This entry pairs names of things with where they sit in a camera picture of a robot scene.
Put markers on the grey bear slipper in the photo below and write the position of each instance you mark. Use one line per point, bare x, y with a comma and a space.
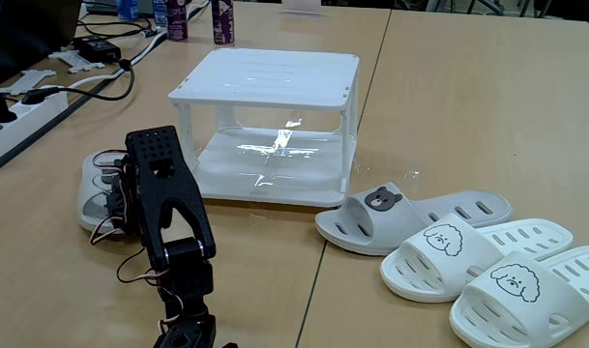
381, 222
91, 193

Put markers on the white dog slipper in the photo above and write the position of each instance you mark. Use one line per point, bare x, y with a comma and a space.
511, 309
434, 261

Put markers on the white two-tier shoe rack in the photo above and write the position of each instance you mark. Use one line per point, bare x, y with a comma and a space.
274, 77

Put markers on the white power strip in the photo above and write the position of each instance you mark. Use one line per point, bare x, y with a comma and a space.
18, 128

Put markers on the black power plug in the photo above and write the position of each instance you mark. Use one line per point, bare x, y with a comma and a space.
1, 113

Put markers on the white flat plastic part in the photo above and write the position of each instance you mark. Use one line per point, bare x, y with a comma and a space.
76, 60
25, 79

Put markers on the black power adapter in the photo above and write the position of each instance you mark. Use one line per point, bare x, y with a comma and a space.
98, 48

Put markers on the black laptop screen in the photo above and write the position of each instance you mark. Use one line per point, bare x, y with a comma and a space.
33, 34

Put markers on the purple drink can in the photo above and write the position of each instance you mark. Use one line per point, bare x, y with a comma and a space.
176, 21
223, 24

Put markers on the blue drink can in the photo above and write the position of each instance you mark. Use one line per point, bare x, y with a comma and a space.
159, 12
127, 8

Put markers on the clear tape strip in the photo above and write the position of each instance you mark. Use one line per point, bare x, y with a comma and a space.
412, 173

